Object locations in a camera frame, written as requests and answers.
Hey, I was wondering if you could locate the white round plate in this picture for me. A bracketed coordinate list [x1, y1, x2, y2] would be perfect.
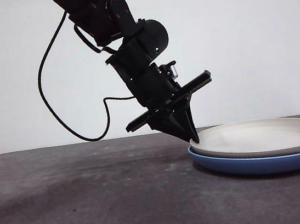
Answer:
[188, 113, 300, 168]

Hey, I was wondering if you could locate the blue round plate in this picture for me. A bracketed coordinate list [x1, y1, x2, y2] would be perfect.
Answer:
[186, 131, 300, 184]

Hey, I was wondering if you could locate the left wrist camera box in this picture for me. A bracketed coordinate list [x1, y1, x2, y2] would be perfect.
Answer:
[159, 60, 180, 85]

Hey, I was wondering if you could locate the short black cable loop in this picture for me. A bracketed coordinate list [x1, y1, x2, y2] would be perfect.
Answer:
[72, 18, 120, 59]

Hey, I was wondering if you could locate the long black cable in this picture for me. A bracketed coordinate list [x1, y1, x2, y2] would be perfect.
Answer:
[29, 3, 141, 148]

